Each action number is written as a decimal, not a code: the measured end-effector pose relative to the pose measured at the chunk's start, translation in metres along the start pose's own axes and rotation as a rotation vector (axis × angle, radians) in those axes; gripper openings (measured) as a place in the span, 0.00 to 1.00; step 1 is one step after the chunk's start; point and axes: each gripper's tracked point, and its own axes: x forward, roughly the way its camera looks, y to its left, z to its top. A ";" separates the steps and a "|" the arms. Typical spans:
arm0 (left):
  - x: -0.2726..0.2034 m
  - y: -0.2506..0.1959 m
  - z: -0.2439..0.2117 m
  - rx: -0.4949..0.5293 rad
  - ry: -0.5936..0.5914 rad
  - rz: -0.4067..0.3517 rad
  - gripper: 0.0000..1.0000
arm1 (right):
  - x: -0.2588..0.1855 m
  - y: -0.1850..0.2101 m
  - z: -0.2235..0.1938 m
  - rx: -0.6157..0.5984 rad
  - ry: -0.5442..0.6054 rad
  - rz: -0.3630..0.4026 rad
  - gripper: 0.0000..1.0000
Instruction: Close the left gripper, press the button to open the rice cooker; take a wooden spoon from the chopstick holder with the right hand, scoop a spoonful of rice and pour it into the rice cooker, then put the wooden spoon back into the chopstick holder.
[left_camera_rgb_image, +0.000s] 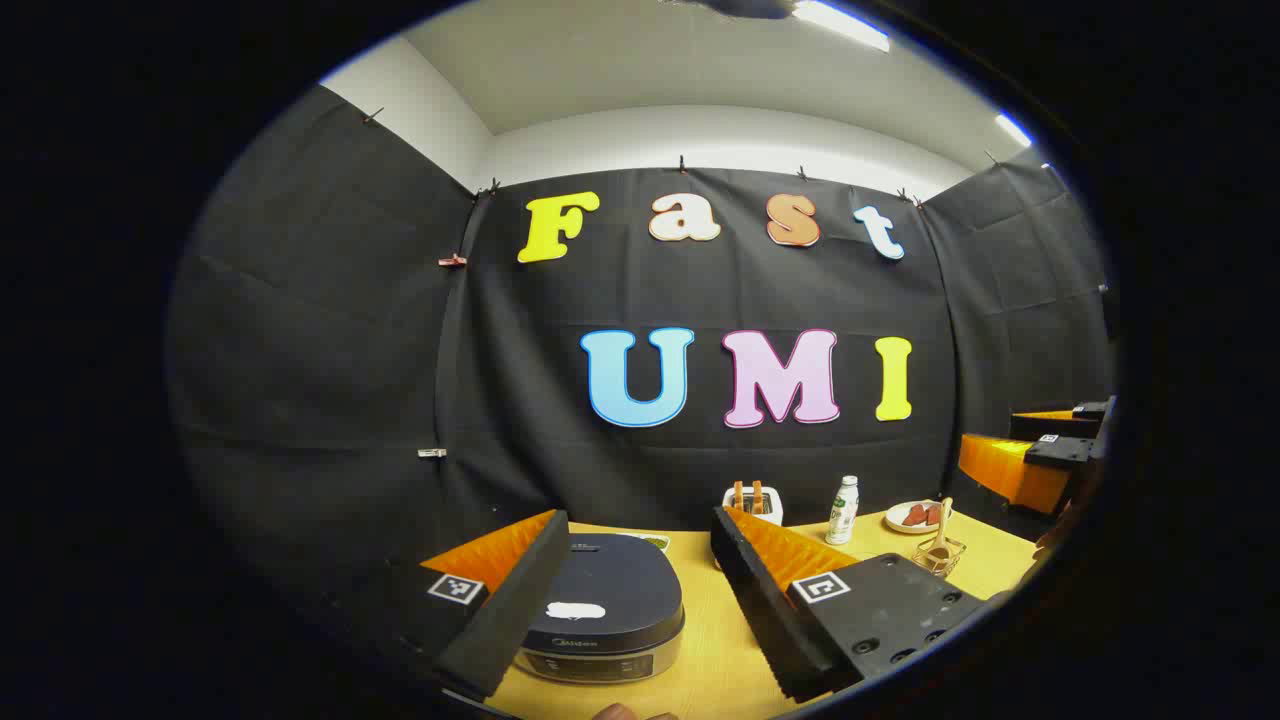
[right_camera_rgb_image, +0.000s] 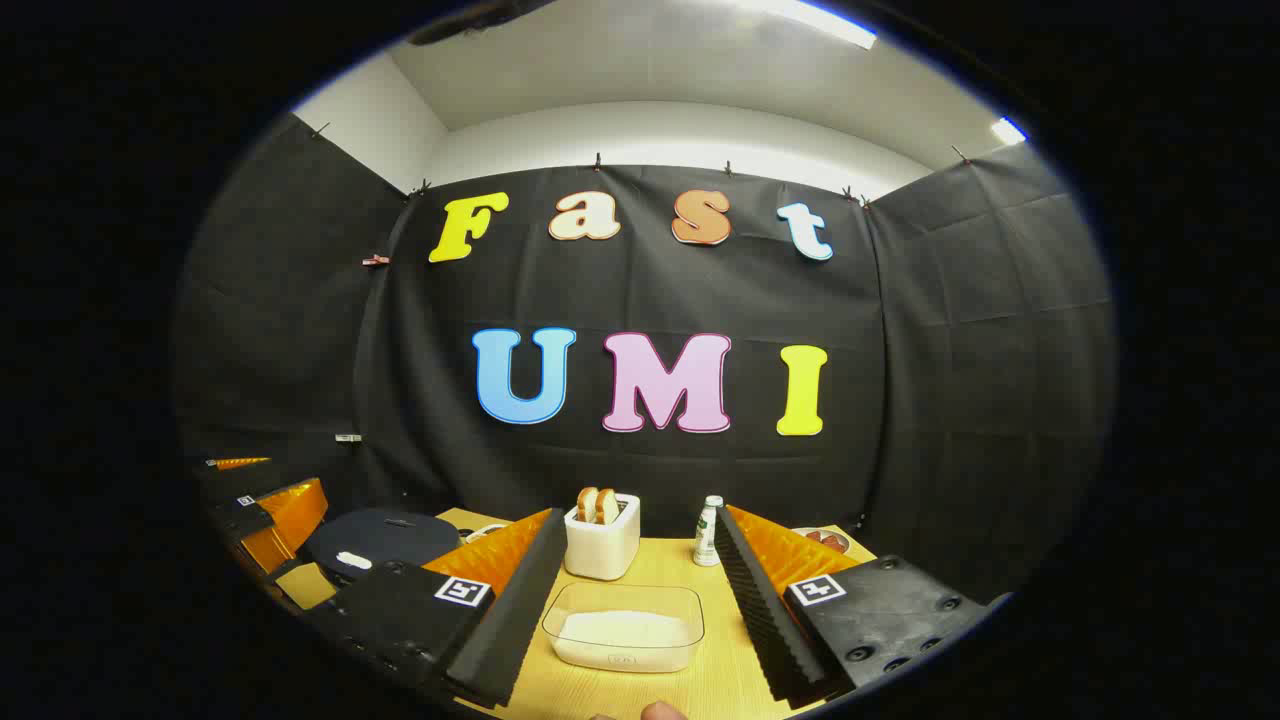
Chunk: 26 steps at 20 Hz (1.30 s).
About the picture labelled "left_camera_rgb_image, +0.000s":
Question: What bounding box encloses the wire chopstick holder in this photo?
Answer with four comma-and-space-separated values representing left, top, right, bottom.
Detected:
912, 535, 968, 579

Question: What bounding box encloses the white toaster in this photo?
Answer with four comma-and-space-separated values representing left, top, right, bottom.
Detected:
722, 485, 785, 528

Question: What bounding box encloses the white drink bottle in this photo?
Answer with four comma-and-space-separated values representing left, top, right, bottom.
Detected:
825, 475, 861, 546

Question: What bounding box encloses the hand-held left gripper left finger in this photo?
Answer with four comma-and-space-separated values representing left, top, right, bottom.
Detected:
330, 508, 571, 701

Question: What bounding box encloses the wooden spoon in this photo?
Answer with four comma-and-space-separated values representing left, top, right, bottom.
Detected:
925, 497, 956, 566

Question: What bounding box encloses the white round plate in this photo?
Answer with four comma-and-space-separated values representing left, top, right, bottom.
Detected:
884, 500, 946, 535

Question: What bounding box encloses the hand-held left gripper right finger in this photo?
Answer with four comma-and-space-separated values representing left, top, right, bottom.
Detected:
710, 505, 996, 704

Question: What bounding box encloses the dark grey rice cooker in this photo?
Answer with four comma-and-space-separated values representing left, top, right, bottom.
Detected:
515, 533, 687, 685

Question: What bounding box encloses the black backdrop cloth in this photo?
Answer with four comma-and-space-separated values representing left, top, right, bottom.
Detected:
165, 85, 1116, 601

